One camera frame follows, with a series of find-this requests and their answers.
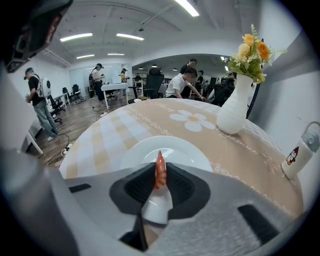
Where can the white ribbed vase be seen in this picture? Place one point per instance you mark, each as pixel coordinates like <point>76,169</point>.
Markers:
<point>233,110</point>

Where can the long ceiling light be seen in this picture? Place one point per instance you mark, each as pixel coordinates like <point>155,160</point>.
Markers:
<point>187,7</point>
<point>85,56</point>
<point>115,54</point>
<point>130,36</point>
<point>76,37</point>

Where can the white desk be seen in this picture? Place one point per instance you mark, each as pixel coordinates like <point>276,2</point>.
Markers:
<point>32,135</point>
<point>115,87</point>

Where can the small white dish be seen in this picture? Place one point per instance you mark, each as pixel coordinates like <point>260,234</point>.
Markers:
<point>137,100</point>

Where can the black high-back office chair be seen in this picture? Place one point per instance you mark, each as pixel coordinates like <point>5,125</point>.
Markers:
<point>153,82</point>

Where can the white power strip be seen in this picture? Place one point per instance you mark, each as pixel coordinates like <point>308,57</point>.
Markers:
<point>67,149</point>

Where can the black head-worn camera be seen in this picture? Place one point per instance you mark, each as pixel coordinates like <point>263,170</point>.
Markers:
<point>35,32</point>

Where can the white backpack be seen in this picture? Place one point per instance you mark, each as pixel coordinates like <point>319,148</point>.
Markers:
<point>44,87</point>

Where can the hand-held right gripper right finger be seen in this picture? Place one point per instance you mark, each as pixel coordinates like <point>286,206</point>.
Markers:
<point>190,190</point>

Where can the white round plate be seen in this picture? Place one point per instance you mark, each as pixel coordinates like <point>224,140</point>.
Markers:
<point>180,150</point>

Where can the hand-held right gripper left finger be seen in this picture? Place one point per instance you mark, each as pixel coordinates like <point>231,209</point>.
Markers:
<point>135,185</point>

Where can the white bottle with penguin print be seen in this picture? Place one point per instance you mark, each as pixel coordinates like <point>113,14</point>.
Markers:
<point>298,157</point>

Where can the orange shrimp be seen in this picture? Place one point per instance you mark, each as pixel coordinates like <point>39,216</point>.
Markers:
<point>160,172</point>

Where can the orange and yellow flower bouquet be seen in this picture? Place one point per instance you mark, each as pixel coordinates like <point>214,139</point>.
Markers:
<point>250,60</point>

